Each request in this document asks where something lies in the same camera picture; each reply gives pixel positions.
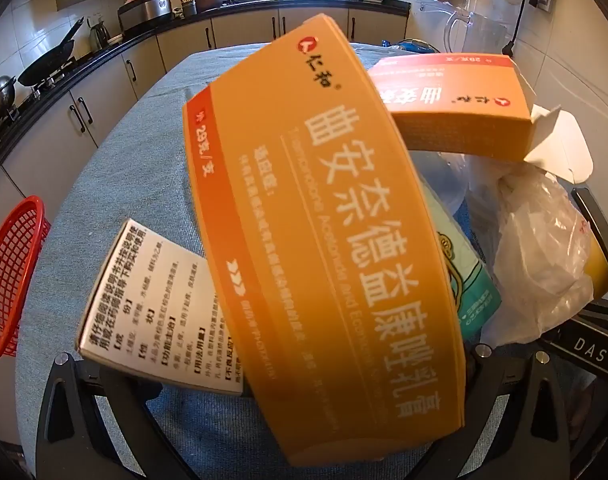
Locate black power cable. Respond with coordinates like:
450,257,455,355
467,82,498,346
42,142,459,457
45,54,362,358
502,0,532,57

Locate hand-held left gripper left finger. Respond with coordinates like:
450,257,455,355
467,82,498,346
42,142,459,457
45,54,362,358
35,352,193,480

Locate black kitchen countertop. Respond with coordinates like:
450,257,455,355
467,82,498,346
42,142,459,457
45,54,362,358
0,0,412,176

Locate red plastic basket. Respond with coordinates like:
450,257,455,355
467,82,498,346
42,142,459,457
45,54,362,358
0,195,52,361

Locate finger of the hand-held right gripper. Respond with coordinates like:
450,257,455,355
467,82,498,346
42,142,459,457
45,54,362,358
570,186,608,306

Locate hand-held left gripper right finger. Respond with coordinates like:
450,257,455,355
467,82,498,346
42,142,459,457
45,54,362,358
413,343,579,480

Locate large orange medicine box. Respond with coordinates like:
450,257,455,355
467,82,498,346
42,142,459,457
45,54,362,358
182,14,467,467

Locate beige lower kitchen cabinets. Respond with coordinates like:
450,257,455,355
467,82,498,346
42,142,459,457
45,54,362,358
0,6,411,241

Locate white medicine box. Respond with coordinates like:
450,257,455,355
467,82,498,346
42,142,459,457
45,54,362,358
75,217,245,397

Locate translucent plastic bag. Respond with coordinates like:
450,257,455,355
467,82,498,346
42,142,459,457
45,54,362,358
476,157,595,347

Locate small orange medicine box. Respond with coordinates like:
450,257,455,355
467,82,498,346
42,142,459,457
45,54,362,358
367,53,595,184

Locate teal printed packet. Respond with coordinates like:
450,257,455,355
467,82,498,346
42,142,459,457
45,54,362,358
431,227,501,343

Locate black wok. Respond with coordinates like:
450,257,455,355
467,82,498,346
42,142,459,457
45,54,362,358
17,16,86,87

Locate glass pitcher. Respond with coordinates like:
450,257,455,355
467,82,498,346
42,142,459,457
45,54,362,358
443,9,510,59

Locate grey-blue tablecloth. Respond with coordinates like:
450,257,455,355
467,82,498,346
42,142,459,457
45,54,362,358
14,42,599,480

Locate steel kettle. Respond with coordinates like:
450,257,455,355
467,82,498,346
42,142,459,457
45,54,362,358
86,17,111,54

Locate blue plastic object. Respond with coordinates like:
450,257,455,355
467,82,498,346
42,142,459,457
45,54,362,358
380,36,441,57

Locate steel rice cooker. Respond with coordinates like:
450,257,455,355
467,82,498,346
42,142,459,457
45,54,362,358
117,0,174,37

